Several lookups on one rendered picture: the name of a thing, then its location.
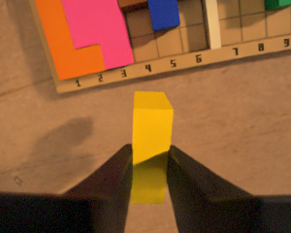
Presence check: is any pink puzzle piece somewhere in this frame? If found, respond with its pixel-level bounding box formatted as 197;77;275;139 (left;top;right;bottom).
62;0;134;69

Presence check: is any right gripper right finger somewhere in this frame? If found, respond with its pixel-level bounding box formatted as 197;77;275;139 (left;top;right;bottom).
166;145;291;233

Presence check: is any dark blue puzzle piece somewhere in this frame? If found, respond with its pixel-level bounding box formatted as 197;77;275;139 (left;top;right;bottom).
147;0;180;31

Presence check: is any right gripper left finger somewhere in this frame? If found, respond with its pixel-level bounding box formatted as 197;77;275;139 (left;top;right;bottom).
0;144;133;233

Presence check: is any wooden puzzle board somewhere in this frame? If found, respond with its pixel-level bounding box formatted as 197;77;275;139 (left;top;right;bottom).
29;0;291;93

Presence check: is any yellow puzzle piece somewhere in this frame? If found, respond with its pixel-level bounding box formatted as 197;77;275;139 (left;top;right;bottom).
131;91;174;204

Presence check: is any orange l-shaped puzzle piece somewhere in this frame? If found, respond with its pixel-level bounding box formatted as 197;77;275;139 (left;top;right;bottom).
35;0;108;81

